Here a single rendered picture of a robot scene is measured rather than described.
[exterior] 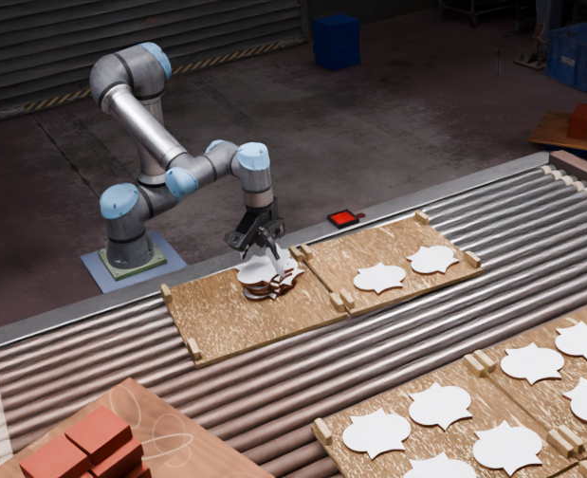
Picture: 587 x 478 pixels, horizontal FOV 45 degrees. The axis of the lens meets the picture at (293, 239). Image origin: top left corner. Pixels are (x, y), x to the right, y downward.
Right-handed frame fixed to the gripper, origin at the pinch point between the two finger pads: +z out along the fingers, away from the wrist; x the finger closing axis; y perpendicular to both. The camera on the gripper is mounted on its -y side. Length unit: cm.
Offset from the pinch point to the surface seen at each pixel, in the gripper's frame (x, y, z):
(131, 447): -48, -75, -30
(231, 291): 6.7, -5.6, 6.6
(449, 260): -35, 39, 5
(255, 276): -1.5, -3.6, -0.6
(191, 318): 7.3, -20.3, 6.6
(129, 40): 401, 258, 60
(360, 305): -26.2, 9.3, 6.6
